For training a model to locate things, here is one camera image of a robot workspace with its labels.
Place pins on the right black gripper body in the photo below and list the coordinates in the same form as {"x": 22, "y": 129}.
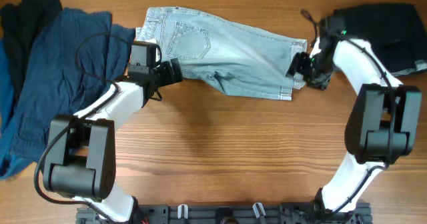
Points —
{"x": 297, "y": 64}

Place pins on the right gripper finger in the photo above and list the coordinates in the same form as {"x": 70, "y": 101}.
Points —
{"x": 294, "y": 66}
{"x": 304, "y": 61}

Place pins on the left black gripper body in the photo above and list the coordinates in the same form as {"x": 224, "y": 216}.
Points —
{"x": 174, "y": 71}

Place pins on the light blue denim shorts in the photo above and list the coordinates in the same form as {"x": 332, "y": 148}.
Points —
{"x": 235, "y": 59}

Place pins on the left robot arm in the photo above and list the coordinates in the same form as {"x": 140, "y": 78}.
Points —
{"x": 78, "y": 166}

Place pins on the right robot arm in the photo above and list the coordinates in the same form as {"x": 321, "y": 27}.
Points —
{"x": 382, "y": 124}

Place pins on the folded black garment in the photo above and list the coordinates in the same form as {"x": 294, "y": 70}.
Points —
{"x": 395, "y": 31}

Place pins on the navy blue garment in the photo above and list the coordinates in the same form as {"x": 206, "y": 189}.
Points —
{"x": 70, "y": 65}

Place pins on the black garment in pile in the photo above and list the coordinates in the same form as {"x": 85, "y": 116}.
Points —
{"x": 21, "y": 25}

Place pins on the teal blue garment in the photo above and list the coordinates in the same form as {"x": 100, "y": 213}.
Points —
{"x": 11, "y": 164}

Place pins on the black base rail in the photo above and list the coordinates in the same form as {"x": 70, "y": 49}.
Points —
{"x": 285, "y": 213}

